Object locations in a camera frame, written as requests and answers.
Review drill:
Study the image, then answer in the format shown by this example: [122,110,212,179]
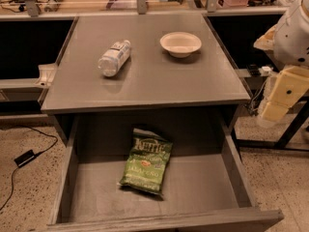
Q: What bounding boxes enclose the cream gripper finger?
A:
[257,101,288,128]

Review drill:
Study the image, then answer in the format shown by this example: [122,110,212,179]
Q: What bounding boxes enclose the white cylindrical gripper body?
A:
[269,66,309,108]

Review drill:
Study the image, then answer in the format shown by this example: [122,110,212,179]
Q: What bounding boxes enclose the green jalapeno chip bag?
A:
[120,129,173,195]

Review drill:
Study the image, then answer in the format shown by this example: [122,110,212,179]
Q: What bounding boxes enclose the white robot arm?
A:
[254,0,309,128]

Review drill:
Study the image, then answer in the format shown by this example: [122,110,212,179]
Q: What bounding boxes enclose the open grey wooden drawer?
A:
[48,109,283,232]

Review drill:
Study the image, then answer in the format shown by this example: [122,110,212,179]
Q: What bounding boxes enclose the grey cabinet counter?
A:
[42,14,249,114]

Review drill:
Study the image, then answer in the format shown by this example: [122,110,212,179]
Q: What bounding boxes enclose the white plug and outlet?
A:
[247,64,273,76]

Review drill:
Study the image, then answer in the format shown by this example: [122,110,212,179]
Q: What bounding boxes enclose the white paper bowl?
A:
[159,32,202,58]

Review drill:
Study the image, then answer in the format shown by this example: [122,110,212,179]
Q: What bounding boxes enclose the clear plastic water bottle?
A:
[98,40,131,77]

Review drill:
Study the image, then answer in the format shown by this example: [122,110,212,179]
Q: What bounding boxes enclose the dark tool on bench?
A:
[44,0,64,12]

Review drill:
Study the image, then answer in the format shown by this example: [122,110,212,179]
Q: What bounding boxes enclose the black power adapter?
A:
[14,150,36,168]

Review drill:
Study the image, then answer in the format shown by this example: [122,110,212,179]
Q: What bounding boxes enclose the black floor cable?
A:
[0,124,59,212]

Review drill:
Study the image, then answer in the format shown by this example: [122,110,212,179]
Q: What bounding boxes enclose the white bracket on shelf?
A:
[35,63,58,88]

